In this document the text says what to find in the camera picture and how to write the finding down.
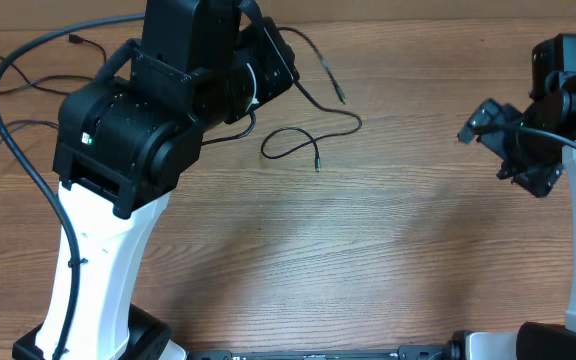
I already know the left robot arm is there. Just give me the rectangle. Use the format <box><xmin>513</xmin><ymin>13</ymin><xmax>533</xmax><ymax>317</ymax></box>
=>
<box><xmin>12</xmin><ymin>1</ymin><xmax>298</xmax><ymax>359</ymax></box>

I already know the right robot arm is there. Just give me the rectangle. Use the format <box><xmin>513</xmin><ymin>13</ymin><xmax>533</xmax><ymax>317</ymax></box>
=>
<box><xmin>429</xmin><ymin>33</ymin><xmax>576</xmax><ymax>359</ymax></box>

